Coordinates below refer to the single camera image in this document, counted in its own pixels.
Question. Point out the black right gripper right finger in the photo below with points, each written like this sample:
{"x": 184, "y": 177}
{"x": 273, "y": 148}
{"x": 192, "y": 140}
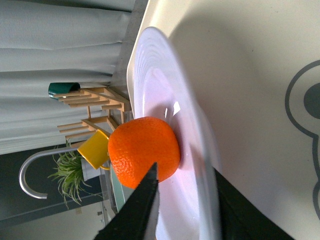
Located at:
{"x": 240, "y": 219}

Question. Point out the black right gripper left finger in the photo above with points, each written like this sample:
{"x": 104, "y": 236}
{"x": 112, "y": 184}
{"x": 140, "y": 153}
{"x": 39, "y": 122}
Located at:
{"x": 138, "y": 218}

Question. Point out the white ridged deep plate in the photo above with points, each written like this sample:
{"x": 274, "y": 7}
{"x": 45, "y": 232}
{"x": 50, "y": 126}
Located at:
{"x": 188, "y": 200}

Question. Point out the orange mandarin fruit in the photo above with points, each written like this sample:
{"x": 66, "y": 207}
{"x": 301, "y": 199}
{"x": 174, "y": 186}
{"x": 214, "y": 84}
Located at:
{"x": 136, "y": 145}

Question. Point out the potted green plant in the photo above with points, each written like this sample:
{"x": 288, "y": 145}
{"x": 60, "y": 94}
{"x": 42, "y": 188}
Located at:
{"x": 68, "y": 173}

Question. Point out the yellow mug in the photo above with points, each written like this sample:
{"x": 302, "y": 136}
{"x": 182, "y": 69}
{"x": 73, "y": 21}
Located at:
{"x": 95, "y": 150}

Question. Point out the curved metal faucet pipe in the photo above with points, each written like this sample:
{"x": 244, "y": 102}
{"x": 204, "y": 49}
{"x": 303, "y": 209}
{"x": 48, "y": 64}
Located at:
{"x": 35, "y": 169}

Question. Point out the wooden dish drying rack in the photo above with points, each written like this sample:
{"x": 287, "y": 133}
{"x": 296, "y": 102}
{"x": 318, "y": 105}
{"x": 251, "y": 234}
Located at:
{"x": 105, "y": 108}

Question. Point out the dark green mug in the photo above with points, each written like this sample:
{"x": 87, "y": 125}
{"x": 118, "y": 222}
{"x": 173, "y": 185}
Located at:
{"x": 56, "y": 88}

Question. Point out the beige bear serving tray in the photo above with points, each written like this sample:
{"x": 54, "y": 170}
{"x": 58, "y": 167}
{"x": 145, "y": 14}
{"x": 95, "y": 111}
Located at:
{"x": 254, "y": 66}

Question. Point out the grey curtain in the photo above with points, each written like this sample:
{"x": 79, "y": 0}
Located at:
{"x": 47, "y": 41}

